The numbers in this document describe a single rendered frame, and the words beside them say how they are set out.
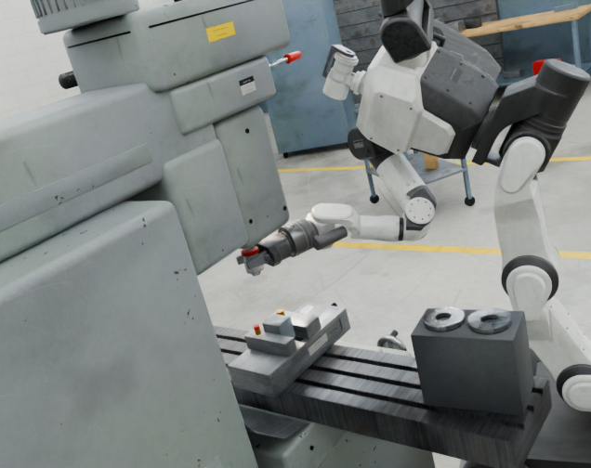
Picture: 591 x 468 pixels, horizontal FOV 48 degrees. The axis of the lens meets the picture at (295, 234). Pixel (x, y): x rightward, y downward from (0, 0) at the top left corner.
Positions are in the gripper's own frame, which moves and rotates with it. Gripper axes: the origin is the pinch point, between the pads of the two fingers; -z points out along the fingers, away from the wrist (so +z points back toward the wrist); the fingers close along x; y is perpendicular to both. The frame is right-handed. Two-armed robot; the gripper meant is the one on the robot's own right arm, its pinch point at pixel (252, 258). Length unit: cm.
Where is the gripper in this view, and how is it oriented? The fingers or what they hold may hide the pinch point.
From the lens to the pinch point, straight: 174.0
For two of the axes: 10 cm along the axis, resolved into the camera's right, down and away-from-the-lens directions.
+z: 8.2, -3.8, 4.3
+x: 5.2, 1.8, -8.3
